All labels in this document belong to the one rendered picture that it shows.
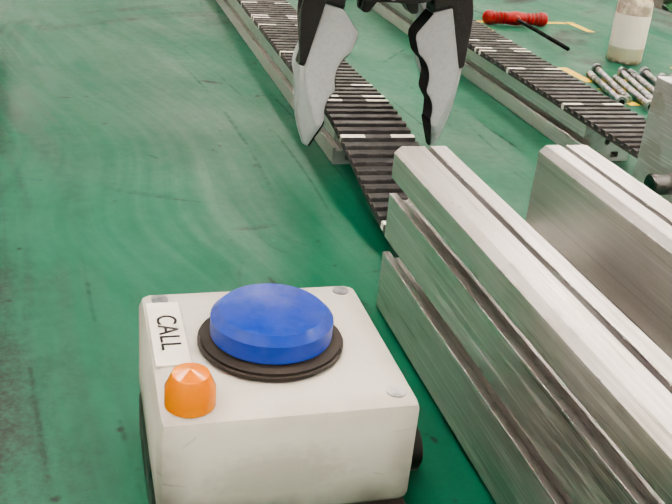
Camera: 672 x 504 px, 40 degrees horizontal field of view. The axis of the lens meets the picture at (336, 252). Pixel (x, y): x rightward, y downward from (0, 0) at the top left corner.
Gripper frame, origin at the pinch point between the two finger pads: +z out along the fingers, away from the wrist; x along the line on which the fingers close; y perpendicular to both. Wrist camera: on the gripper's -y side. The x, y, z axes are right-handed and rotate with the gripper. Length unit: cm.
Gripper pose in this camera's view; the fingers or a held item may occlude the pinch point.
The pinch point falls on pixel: (373, 133)
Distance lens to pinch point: 61.5
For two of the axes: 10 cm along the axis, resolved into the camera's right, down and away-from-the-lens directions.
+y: -2.6, -4.4, 8.6
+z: -0.9, 9.0, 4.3
